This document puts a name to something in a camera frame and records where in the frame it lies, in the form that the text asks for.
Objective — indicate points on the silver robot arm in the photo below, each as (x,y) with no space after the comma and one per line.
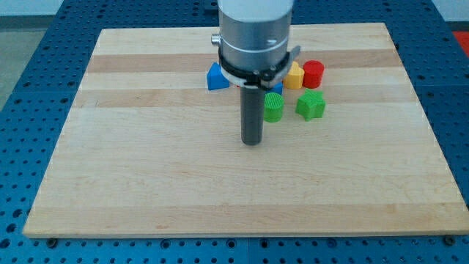
(253,41)

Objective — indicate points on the yellow heart block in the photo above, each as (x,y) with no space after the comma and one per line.
(294,78)

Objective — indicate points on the wooden board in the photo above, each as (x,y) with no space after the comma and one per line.
(147,151)

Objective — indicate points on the blue block behind tool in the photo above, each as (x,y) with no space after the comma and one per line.
(278,88)

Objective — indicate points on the blue triangle block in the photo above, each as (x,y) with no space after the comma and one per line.
(215,78)

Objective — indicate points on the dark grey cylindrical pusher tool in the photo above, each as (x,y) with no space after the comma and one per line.
(252,102)

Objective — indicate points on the green star block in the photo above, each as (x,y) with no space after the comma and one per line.
(311,105)

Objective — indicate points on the blue perforated metal table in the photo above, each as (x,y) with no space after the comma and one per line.
(35,112)

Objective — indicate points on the green cylinder block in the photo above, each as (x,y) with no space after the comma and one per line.
(274,106)

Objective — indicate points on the red cylinder block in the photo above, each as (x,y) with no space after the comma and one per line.
(313,73)

